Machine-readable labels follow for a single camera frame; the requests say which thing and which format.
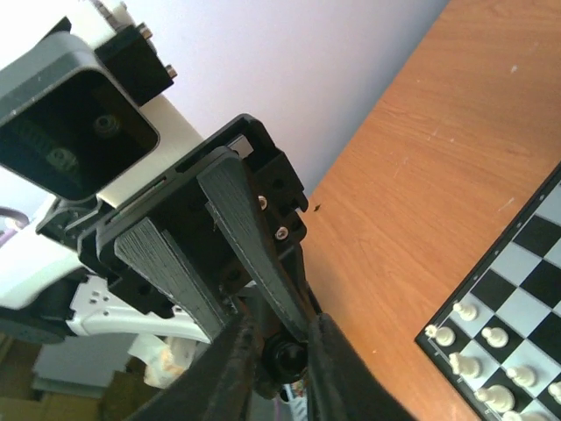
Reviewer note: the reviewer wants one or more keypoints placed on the black white chessboard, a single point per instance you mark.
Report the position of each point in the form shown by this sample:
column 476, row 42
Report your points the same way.
column 515, row 286

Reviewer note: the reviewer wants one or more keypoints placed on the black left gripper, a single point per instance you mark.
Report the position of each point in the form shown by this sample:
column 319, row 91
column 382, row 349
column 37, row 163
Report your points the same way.
column 225, row 214

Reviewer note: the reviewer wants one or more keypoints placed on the black chess piece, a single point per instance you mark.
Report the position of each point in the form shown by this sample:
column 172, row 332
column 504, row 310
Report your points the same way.
column 284, row 358

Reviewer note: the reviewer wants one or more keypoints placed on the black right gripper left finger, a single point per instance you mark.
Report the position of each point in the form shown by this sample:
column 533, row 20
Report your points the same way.
column 217, row 387

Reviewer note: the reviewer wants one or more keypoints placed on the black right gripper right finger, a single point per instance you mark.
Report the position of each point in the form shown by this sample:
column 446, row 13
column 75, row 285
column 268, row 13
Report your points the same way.
column 340, row 385

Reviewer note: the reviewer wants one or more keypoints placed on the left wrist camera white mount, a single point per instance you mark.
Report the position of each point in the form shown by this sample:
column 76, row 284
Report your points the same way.
column 84, row 111

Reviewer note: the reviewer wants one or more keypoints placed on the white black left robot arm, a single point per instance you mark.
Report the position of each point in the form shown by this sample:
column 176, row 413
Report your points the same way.
column 52, row 314

